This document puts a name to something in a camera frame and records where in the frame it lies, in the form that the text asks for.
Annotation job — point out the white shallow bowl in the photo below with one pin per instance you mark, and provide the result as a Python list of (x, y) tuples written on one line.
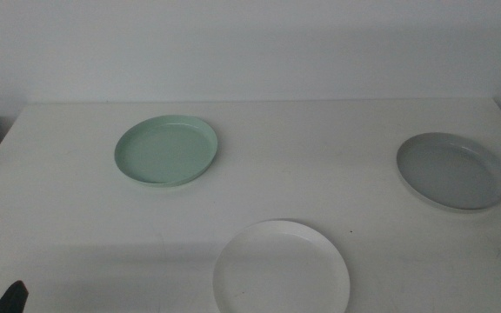
[(281, 269)]

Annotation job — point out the mint green shallow bowl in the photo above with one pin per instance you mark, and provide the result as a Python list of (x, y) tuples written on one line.
[(165, 152)]

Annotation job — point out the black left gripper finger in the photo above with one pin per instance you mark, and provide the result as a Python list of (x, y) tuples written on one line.
[(13, 300)]

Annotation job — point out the grey shallow bowl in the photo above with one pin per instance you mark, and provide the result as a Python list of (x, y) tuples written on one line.
[(452, 174)]

